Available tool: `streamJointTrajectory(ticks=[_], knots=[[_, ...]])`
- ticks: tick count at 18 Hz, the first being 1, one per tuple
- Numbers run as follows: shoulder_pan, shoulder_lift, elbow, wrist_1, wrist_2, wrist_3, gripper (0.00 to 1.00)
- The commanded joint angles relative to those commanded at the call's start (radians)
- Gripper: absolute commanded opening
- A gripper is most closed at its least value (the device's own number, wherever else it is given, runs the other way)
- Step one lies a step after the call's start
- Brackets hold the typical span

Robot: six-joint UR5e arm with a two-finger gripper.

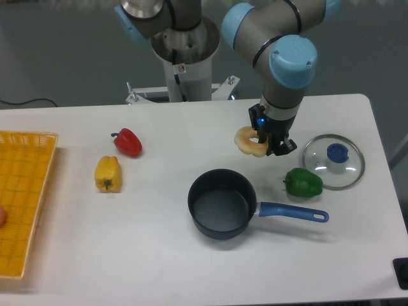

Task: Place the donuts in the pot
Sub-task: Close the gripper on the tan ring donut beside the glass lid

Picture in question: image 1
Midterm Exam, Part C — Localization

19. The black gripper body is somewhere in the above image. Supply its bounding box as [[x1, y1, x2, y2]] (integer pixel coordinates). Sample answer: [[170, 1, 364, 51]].
[[249, 103, 295, 140]]

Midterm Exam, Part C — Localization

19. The beige glazed donut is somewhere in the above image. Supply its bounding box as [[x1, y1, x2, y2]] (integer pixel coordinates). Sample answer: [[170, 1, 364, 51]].
[[234, 126, 268, 157]]

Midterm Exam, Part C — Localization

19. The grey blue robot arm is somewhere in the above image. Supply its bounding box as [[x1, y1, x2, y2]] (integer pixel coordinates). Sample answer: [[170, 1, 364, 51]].
[[115, 1, 340, 157]]

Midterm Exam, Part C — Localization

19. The green bell pepper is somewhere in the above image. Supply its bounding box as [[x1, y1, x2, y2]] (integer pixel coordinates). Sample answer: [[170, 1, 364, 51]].
[[283, 168, 323, 198]]

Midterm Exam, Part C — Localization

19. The glass lid blue knob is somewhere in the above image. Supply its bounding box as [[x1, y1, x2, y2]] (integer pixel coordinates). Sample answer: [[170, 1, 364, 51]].
[[302, 134, 366, 191]]

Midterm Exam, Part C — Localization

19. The red bell pepper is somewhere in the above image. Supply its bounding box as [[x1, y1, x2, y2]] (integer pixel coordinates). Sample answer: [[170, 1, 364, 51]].
[[111, 128, 143, 157]]

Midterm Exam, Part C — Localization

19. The yellow bell pepper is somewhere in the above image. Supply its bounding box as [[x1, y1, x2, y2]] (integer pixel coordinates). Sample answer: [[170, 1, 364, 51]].
[[94, 156, 122, 193]]

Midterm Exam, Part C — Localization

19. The black device table corner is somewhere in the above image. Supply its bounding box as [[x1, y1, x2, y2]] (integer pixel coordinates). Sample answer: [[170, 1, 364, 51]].
[[393, 258, 408, 290]]

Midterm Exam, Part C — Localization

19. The yellow woven basket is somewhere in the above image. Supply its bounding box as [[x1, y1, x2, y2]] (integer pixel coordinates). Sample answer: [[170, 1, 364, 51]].
[[1, 130, 59, 279]]

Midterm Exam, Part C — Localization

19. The black pot blue handle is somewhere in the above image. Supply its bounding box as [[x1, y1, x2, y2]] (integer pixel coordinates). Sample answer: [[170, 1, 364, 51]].
[[187, 169, 329, 240]]

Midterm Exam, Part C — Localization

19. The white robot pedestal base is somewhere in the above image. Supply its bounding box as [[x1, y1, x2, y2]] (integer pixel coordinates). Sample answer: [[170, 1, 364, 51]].
[[126, 17, 240, 105]]

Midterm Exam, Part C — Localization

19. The black cable on floor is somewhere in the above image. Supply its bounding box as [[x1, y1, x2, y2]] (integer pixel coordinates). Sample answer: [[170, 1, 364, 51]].
[[0, 98, 58, 108]]

